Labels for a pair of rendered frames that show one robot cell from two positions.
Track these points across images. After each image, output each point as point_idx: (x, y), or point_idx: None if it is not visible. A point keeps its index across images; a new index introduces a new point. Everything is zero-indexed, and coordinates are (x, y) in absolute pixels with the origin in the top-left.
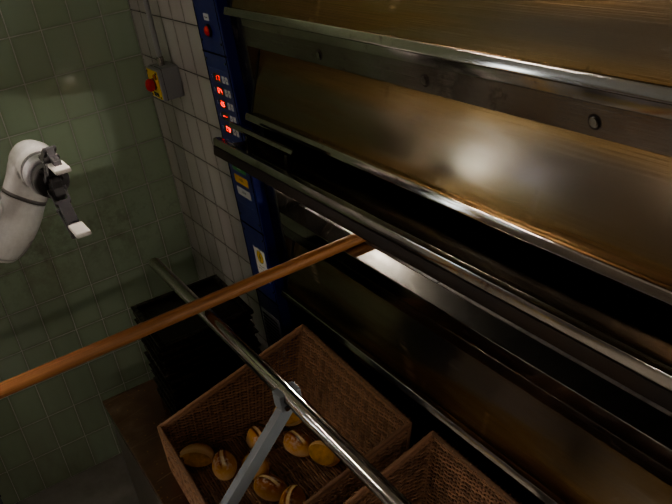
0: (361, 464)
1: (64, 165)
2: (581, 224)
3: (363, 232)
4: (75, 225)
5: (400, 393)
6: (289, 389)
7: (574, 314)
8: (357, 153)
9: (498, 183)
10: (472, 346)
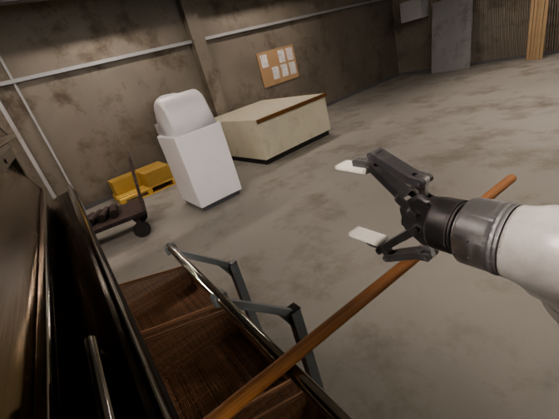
0: (188, 262)
1: (347, 165)
2: (28, 219)
3: (108, 266)
4: (376, 236)
5: None
6: (215, 291)
7: (70, 229)
8: (32, 313)
9: (22, 232)
10: None
